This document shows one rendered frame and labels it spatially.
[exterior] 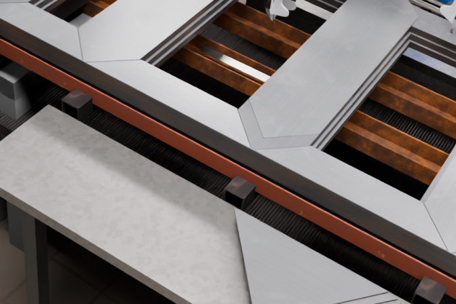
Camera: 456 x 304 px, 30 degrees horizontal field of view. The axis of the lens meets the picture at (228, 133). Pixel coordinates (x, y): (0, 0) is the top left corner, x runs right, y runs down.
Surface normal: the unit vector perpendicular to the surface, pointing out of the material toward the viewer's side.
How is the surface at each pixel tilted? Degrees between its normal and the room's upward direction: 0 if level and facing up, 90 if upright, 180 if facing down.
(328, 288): 0
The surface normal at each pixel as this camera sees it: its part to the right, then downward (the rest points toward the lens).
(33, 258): -0.53, 0.54
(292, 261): 0.12, -0.72
